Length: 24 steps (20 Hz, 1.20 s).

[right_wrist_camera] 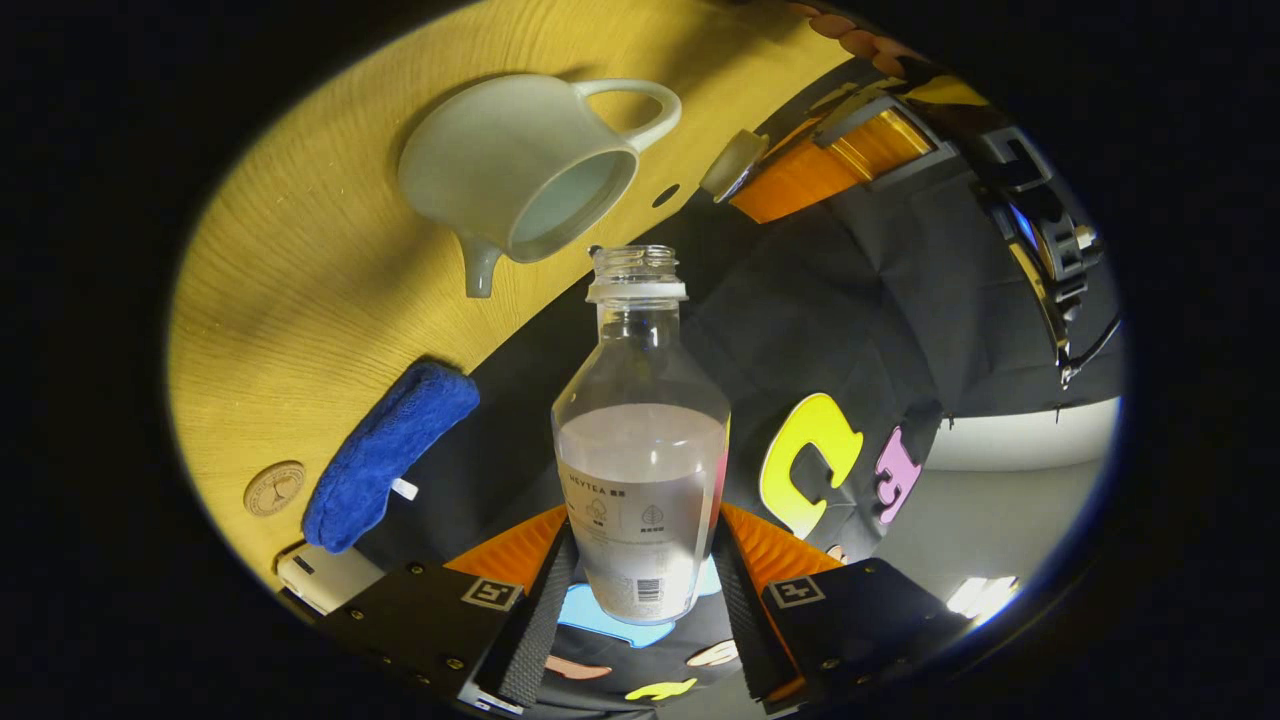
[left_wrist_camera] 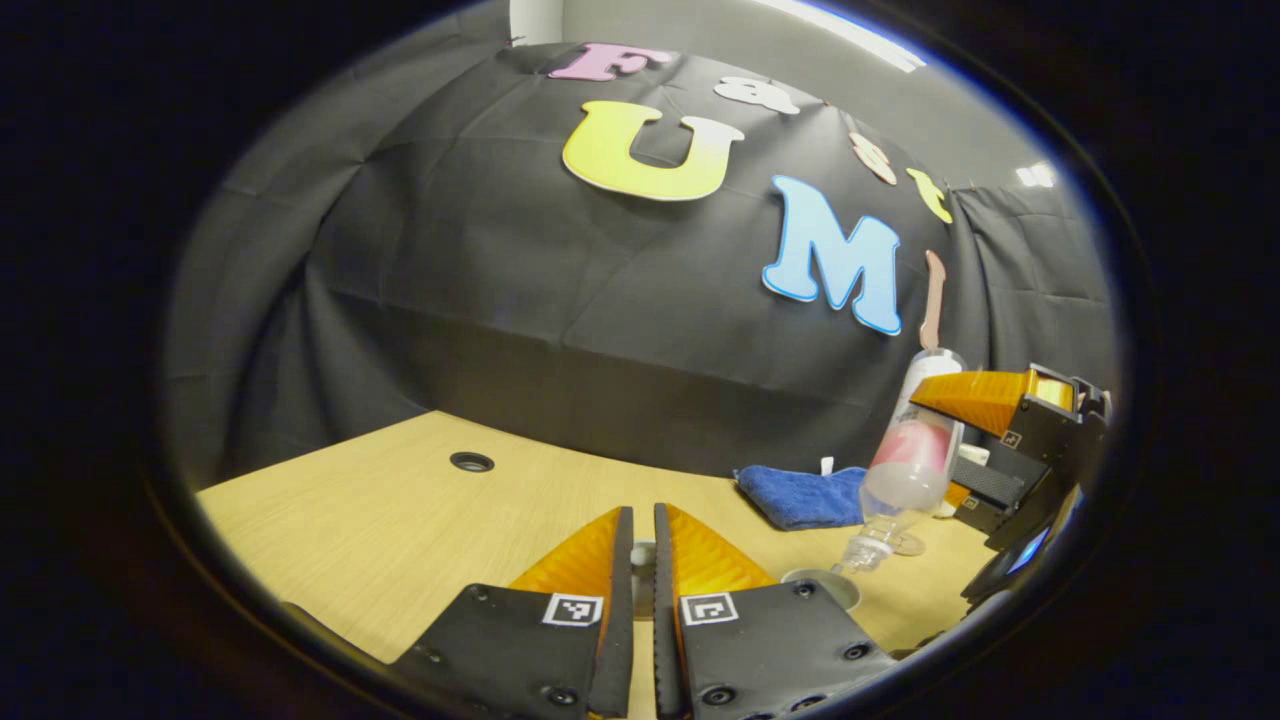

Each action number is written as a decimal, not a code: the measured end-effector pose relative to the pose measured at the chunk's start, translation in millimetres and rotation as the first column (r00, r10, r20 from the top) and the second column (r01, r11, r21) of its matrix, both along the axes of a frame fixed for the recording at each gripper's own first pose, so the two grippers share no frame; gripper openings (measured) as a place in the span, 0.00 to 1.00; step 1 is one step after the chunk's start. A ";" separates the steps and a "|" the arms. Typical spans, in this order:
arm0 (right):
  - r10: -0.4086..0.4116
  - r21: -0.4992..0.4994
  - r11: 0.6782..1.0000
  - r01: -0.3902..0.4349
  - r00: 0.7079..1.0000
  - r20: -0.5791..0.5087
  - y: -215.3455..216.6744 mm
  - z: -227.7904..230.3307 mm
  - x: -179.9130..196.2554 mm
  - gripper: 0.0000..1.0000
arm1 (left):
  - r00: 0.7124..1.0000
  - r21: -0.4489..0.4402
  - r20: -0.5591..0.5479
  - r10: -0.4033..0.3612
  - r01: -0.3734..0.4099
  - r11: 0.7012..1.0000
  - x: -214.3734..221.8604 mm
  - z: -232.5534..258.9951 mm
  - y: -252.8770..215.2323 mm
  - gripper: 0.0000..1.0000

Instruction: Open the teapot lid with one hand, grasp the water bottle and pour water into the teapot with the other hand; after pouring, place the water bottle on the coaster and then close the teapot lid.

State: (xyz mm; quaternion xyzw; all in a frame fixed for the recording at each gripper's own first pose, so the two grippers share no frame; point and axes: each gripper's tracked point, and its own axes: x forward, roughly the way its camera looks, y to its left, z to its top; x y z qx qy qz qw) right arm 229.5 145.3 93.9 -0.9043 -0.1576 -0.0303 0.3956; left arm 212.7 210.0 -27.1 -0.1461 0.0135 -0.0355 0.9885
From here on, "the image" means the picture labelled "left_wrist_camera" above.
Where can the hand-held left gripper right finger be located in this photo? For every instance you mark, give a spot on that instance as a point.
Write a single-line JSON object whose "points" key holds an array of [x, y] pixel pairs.
{"points": [[780, 640]]}

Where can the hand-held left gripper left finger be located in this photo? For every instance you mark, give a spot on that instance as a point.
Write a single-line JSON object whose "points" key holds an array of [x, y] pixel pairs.
{"points": [[500, 640]]}

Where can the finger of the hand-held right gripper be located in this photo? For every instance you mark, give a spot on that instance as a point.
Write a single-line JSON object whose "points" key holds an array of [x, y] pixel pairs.
{"points": [[990, 482], [1045, 430]]}

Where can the clear plastic water bottle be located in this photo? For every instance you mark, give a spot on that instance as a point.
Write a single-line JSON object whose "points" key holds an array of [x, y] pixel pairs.
{"points": [[910, 470]]}

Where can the white blue teacup lid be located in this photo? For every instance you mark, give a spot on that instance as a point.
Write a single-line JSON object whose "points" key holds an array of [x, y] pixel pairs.
{"points": [[643, 557]]}

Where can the blue folded towel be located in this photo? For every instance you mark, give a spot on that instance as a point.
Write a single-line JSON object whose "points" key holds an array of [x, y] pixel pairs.
{"points": [[800, 495]]}

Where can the small ceiling light panel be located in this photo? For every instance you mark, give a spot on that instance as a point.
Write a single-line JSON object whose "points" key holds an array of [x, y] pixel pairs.
{"points": [[1035, 175]]}

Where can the black backdrop cloth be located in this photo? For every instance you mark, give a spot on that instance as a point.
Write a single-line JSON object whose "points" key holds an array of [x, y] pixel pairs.
{"points": [[500, 300]]}

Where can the ceiling light strip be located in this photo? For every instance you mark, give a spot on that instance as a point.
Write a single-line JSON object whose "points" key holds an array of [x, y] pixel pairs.
{"points": [[850, 30]]}

